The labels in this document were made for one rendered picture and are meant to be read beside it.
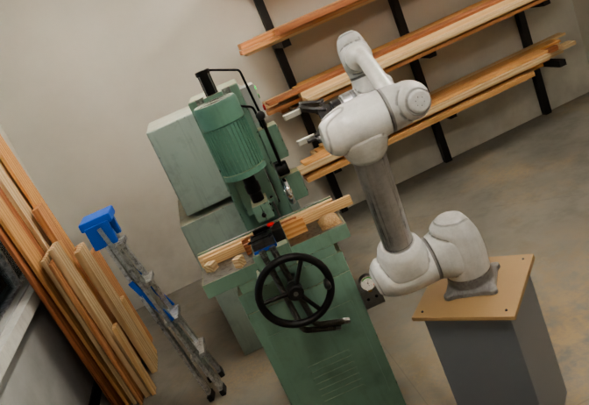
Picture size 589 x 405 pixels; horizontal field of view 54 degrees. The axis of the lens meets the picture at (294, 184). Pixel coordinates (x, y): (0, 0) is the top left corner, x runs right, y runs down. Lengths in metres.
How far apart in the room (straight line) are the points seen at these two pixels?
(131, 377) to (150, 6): 2.57
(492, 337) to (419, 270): 0.33
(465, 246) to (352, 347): 0.73
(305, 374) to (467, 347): 0.70
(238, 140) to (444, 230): 0.82
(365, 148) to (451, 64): 3.53
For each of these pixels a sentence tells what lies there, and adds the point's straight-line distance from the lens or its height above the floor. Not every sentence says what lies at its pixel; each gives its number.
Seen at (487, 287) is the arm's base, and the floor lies 0.64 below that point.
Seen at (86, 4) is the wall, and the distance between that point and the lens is 4.57.
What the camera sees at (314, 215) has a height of 0.92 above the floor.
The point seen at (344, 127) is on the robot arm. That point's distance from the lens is 1.58.
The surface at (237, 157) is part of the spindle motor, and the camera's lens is 2.20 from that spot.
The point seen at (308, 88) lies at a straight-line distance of 4.19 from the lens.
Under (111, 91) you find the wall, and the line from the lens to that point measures 4.55.
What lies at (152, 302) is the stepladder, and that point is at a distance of 3.07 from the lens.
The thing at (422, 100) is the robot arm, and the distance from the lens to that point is 1.59.
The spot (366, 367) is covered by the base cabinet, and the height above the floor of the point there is 0.28.
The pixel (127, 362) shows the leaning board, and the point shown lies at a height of 0.26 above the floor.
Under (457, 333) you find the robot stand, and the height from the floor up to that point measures 0.52.
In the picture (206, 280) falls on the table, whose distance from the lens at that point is 2.30.
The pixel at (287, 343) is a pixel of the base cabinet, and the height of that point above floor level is 0.53.
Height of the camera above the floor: 1.73
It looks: 16 degrees down
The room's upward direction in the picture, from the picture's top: 23 degrees counter-clockwise
